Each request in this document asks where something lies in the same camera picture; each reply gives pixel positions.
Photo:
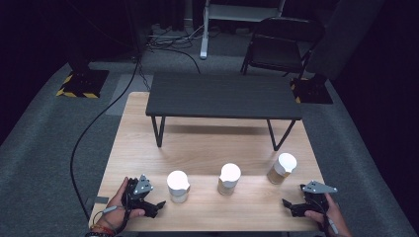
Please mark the white-lidded jar brown powder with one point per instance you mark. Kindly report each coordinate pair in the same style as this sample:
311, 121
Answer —
283, 164
229, 176

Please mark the white-lidded jar white powder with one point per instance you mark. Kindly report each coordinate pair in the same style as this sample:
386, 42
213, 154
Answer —
178, 184

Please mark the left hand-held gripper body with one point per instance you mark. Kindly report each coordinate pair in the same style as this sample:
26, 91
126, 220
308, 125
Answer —
140, 186

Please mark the black folding chair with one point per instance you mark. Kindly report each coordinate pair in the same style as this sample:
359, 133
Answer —
280, 46

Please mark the person's right hand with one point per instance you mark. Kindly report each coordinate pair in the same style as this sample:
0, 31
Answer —
336, 220

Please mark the person's left hand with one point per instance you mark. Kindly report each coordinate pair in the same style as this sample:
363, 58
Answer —
115, 217

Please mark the black base plate striped tape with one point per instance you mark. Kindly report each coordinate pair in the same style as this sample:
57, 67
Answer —
313, 92
85, 82

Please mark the grey tape strip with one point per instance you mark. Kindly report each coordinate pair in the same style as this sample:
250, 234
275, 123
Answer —
101, 199

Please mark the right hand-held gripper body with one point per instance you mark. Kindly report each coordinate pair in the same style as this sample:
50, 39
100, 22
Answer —
316, 188

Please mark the black desktop shelf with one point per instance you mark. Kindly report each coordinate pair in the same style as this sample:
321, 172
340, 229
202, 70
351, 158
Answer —
224, 95

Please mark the white metal stand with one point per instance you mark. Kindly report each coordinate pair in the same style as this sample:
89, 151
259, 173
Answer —
204, 39

